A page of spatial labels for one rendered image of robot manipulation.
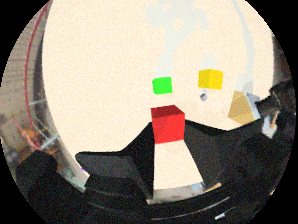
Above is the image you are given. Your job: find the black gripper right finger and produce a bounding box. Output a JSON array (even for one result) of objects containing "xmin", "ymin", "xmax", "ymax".
[{"xmin": 184, "ymin": 119, "xmax": 263, "ymax": 188}]

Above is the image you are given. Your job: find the red block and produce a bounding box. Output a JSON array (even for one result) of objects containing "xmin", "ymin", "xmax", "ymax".
[{"xmin": 150, "ymin": 105, "xmax": 185, "ymax": 144}]

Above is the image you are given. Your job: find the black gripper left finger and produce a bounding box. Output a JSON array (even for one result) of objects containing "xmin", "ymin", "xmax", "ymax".
[{"xmin": 74, "ymin": 121, "xmax": 154, "ymax": 200}]

